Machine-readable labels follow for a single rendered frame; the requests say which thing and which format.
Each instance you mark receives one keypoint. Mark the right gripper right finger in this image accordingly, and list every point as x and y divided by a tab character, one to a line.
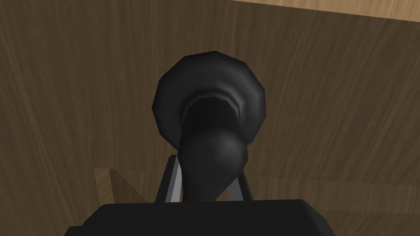
242	190

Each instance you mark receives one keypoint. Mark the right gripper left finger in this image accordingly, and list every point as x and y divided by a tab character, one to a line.
170	183

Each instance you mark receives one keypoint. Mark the black door knob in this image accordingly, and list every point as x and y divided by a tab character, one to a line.
213	108

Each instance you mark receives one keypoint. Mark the brown wooden door leaf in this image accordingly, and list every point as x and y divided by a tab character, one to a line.
65	98

